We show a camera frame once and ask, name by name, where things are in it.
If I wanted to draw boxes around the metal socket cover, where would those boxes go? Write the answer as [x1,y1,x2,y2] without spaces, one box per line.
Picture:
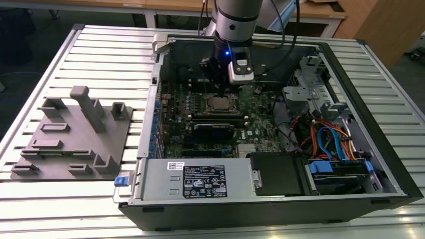
[208,95,240,114]

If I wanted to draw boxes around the CPU socket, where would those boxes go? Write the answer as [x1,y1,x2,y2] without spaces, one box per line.
[206,94,242,116]

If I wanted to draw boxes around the black graphics card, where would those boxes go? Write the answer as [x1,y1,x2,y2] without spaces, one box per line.
[192,122,236,141]

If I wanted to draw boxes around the green motherboard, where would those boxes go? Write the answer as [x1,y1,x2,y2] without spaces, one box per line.
[158,82,289,159]

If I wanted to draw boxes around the grey case latch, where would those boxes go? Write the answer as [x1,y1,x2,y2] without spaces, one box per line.
[150,34,170,54]

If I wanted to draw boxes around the grey metal drive cage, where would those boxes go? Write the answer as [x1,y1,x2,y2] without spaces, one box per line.
[281,56,353,120]

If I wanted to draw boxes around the wooden desk white legs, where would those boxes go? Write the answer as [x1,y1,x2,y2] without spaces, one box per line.
[0,0,348,38]

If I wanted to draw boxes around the black plastic shroud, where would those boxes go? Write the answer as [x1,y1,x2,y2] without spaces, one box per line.
[245,152,313,197]

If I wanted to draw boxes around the silver power supply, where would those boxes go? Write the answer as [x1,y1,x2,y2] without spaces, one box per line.
[130,158,260,202]

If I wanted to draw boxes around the grey parts rack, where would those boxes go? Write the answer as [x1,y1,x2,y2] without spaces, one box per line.
[9,86,136,180]

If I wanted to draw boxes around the hard disk in blue carrier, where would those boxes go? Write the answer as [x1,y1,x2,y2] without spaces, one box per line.
[306,160,374,196]

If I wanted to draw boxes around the black open PC case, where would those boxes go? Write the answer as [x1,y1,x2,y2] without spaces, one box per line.
[112,34,425,232]

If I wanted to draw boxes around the wooden cabinet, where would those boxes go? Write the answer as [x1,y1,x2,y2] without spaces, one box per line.
[334,0,425,68]

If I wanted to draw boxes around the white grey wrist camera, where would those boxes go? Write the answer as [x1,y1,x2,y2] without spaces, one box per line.
[228,47,256,85]

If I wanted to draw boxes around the black wire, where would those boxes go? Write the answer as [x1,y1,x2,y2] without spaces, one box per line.
[272,94,308,153]

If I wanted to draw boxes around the red orange wire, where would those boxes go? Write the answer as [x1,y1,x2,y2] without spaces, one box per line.
[300,119,321,159]

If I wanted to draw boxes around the blue wire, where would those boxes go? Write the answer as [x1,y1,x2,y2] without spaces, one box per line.
[317,126,353,164]

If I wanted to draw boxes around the orange yellow wire bundle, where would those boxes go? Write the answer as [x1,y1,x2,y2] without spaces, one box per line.
[332,126,360,161]

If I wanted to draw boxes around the blue floor cable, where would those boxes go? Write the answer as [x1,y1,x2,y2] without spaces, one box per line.
[0,71,41,78]

